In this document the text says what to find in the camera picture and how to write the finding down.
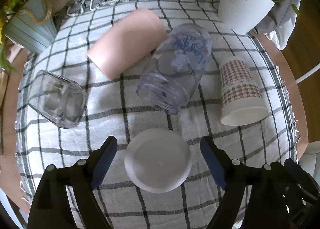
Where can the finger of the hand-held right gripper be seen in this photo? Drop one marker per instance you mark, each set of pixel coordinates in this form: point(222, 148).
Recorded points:
point(300, 179)

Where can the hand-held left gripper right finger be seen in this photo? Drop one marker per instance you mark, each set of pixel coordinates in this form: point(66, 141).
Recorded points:
point(212, 164)

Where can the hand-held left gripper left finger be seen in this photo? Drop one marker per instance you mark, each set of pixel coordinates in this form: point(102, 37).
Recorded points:
point(103, 166)

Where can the white cup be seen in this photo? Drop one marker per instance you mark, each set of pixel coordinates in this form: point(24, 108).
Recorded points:
point(157, 161)

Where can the houndstooth paper cup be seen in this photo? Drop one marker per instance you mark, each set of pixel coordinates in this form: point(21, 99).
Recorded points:
point(237, 93)

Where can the clear square glass cup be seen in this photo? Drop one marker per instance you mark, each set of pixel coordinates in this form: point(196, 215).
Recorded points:
point(57, 98)

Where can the pink cup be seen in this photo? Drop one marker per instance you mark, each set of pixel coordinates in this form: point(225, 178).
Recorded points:
point(125, 43)

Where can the checked tablecloth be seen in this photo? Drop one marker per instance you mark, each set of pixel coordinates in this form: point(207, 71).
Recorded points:
point(112, 108)

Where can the clear glass jar blue lettering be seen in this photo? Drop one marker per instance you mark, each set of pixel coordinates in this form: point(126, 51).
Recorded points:
point(175, 68)

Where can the white plant pot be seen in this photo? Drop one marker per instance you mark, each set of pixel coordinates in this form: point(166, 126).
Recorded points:
point(245, 6)

